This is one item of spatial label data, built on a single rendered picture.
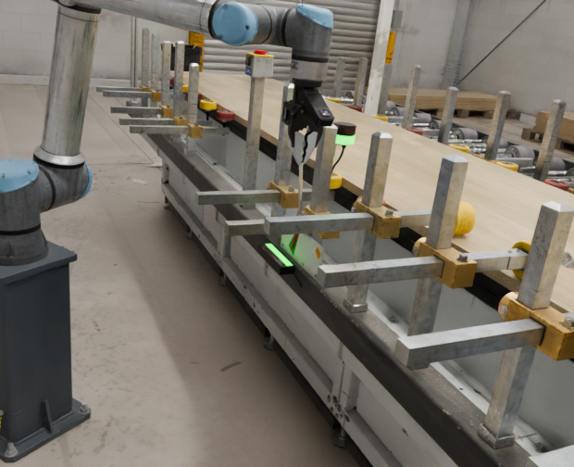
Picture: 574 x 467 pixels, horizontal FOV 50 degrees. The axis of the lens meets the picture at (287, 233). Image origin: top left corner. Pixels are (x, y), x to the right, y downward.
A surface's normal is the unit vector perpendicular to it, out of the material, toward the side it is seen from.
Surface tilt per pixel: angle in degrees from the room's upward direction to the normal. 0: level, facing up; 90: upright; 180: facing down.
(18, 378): 90
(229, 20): 90
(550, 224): 90
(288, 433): 0
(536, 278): 90
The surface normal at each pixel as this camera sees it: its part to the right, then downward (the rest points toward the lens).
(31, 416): 0.82, 0.28
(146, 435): 0.11, -0.93
